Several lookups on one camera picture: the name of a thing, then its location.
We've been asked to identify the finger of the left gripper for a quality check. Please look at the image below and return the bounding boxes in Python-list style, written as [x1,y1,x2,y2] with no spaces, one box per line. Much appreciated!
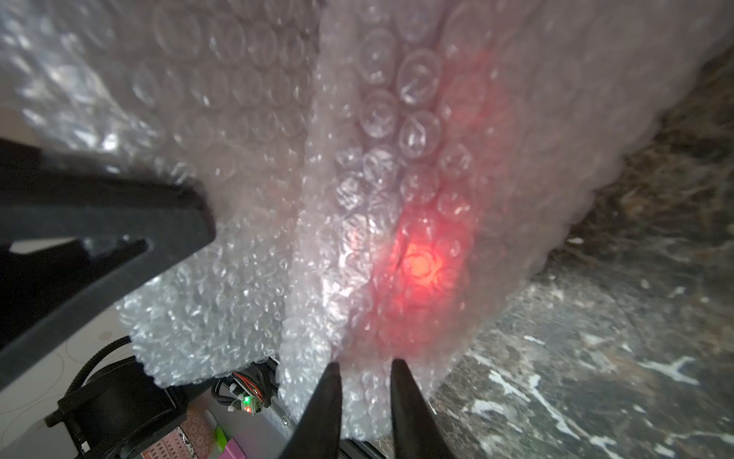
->
[1,140,216,386]

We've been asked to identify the red drink bottle front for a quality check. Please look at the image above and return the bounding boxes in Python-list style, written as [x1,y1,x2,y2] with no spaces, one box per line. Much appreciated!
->
[354,50,510,358]

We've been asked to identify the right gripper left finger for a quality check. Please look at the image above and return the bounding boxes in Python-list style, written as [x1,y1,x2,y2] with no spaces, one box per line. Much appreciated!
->
[279,363,343,459]

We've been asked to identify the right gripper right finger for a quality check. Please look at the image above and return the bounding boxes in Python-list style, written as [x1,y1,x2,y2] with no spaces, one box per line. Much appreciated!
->
[390,359,455,459]

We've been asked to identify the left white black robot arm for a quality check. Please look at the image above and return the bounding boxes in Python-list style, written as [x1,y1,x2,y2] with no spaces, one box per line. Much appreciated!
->
[1,140,215,458]

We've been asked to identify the single bubble wrap sheet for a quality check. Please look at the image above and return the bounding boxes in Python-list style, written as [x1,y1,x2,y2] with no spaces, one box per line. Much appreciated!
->
[1,1,733,440]

